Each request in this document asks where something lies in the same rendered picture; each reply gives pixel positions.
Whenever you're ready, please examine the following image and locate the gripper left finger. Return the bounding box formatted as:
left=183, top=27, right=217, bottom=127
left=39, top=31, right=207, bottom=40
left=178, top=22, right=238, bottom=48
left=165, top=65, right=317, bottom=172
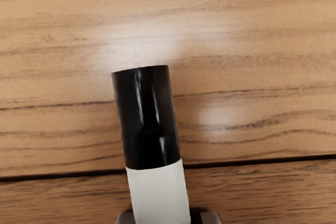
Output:
left=115, top=210, right=135, bottom=224

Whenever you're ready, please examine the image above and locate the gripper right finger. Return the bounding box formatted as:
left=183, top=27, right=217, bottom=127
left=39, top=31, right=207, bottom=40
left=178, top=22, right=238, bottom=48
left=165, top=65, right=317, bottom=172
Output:
left=189, top=209, right=221, bottom=224

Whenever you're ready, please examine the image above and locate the black and white marker pen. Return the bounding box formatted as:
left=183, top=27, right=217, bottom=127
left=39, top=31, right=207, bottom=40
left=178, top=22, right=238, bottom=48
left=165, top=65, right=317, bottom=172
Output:
left=110, top=65, right=192, bottom=224

